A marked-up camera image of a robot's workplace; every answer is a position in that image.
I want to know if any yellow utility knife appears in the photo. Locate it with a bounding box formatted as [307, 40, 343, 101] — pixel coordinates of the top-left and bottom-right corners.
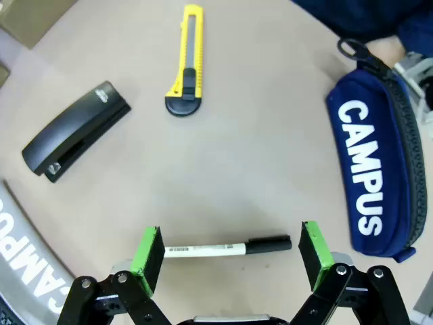
[164, 3, 205, 118]

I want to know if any person in blue coat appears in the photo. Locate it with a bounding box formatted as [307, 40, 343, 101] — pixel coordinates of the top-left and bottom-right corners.
[290, 0, 433, 58]

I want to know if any blue CAMPUS pencil case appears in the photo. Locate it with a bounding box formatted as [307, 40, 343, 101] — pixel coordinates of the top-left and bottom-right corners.
[325, 37, 427, 263]

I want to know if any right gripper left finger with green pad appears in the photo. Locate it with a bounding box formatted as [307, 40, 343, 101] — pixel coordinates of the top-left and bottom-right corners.
[57, 225, 177, 325]

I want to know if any large cardboard box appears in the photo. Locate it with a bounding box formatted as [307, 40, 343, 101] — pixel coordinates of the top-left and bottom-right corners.
[0, 62, 12, 87]

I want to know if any small cardboard box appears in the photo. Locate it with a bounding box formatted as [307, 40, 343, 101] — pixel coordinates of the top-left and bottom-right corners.
[0, 0, 65, 50]

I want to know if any person's left hand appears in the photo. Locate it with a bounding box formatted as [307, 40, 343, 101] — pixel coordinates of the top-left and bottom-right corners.
[365, 35, 406, 70]

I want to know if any black stapler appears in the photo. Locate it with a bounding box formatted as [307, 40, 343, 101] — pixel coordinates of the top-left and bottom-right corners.
[21, 80, 132, 183]

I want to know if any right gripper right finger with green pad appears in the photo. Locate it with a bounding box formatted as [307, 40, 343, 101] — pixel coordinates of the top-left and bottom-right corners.
[289, 220, 410, 325]

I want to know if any white marker with black cap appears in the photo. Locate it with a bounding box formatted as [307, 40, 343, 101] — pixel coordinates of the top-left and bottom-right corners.
[163, 235, 292, 258]

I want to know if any gray CAMPUS pencil case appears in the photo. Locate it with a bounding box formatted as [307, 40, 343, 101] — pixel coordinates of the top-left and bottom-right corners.
[0, 179, 77, 325]

